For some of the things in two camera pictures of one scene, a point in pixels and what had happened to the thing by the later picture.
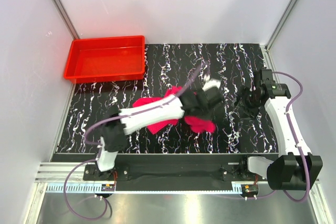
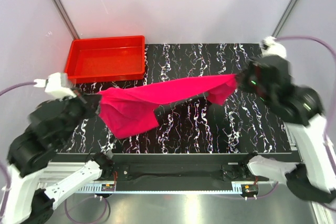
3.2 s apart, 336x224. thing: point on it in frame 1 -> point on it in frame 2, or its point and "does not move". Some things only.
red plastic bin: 106,60 does not move
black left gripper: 207,114 -> 90,102
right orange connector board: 250,189 does not move
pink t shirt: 193,124 -> 130,110
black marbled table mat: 230,67 does not move
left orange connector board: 108,188 does not move
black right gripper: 248,113 -> 242,76
